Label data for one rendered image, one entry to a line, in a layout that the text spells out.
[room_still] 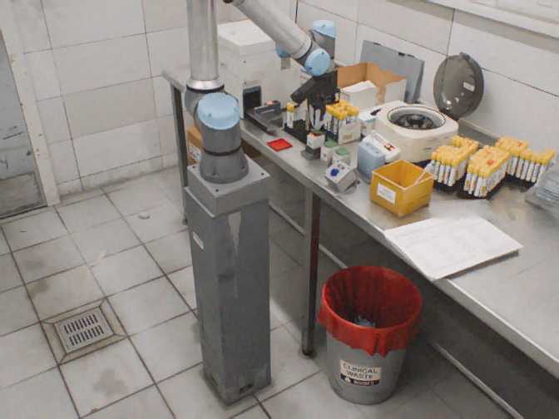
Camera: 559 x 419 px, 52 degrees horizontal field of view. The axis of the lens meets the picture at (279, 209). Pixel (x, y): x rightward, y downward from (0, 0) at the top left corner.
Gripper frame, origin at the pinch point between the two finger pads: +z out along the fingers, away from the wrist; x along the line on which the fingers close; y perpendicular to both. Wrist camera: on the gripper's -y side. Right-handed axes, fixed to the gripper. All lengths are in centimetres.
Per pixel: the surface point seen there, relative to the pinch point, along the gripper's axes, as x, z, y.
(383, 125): -11.2, 0.0, 21.1
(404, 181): -34.9, 7.2, 9.6
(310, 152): -0.9, 8.4, -2.2
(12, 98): 164, 30, -72
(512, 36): -29, -29, 57
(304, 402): -29, 98, -23
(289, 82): 38.1, -0.7, 15.3
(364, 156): -21.0, 3.0, 4.6
